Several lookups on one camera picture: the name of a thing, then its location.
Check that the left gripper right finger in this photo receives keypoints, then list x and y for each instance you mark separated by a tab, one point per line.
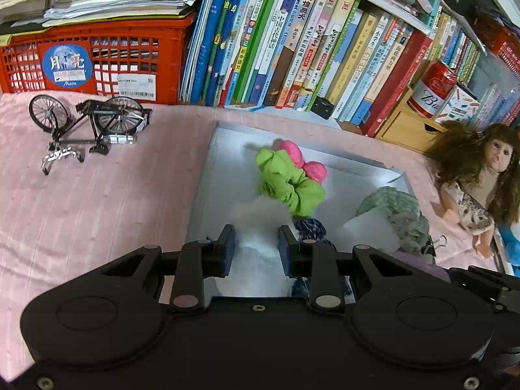
316	261

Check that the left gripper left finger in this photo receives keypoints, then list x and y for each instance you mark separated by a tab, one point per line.
196	266

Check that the dark blue floral pouch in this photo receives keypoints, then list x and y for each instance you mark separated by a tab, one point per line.
312	229

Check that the green scrunchie with pink bow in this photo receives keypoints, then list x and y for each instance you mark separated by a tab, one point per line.
287	177

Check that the green gingham scrunchie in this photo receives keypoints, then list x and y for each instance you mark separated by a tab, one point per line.
404	213

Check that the white fluffy plush toy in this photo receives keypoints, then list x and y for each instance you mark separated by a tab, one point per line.
256	270

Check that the white paper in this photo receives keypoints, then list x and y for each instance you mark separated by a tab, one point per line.
371	228

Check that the blue white plush toy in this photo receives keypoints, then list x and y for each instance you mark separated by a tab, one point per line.
511	239

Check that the pink tablecloth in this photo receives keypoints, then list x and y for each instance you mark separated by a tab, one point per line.
57	226

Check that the black binder clip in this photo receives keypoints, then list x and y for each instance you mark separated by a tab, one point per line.
433	245

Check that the white shallow box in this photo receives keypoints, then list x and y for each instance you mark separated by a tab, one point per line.
380	283

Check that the brown haired doll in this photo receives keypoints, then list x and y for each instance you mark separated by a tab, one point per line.
477	175

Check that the small wooden drawer box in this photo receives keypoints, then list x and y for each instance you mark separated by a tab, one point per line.
406	128

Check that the miniature black bicycle model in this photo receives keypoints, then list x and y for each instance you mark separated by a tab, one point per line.
97	124

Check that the white printed small box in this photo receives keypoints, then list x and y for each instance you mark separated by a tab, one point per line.
460	105

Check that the red Budweiser can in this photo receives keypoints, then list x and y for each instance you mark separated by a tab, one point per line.
432	89

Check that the red plastic crate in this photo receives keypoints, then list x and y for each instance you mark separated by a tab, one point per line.
139	58

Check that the row of upright books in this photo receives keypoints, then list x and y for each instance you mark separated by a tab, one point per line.
351	60

